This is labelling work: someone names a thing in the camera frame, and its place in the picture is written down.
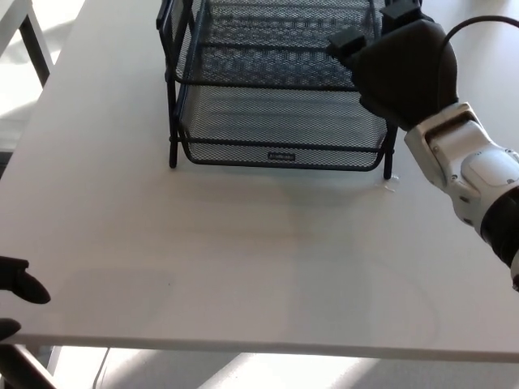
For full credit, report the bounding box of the white side table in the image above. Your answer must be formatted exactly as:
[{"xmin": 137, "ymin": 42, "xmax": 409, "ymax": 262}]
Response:
[{"xmin": 0, "ymin": 0, "xmax": 54, "ymax": 88}]

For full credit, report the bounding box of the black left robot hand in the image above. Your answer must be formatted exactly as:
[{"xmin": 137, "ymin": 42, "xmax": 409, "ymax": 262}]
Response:
[{"xmin": 0, "ymin": 257, "xmax": 52, "ymax": 344}]

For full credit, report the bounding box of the thin white cable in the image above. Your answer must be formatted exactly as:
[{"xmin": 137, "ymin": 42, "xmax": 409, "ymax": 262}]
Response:
[{"xmin": 91, "ymin": 347, "xmax": 111, "ymax": 389}]

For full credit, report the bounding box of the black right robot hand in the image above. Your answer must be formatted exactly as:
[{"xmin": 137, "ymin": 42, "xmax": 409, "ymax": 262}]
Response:
[{"xmin": 326, "ymin": 0, "xmax": 460, "ymax": 131}]

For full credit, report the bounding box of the white desk leg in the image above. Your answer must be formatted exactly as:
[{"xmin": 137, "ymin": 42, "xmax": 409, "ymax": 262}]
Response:
[{"xmin": 47, "ymin": 346, "xmax": 66, "ymax": 380}]

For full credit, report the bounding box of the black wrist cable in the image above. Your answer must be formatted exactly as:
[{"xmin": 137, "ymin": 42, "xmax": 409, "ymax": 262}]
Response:
[{"xmin": 442, "ymin": 15, "xmax": 519, "ymax": 45}]

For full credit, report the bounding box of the black metal organizer frame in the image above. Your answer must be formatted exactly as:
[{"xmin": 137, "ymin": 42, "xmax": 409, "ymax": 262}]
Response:
[{"xmin": 156, "ymin": 0, "xmax": 401, "ymax": 181}]

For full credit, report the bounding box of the dark brown diagonal bar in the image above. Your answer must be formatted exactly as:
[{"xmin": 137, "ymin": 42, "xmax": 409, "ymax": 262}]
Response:
[{"xmin": 10, "ymin": 344, "xmax": 56, "ymax": 389}]

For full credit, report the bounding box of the black mesh tray with label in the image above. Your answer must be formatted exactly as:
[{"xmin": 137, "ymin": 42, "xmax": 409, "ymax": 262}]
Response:
[{"xmin": 177, "ymin": 0, "xmax": 389, "ymax": 173}]

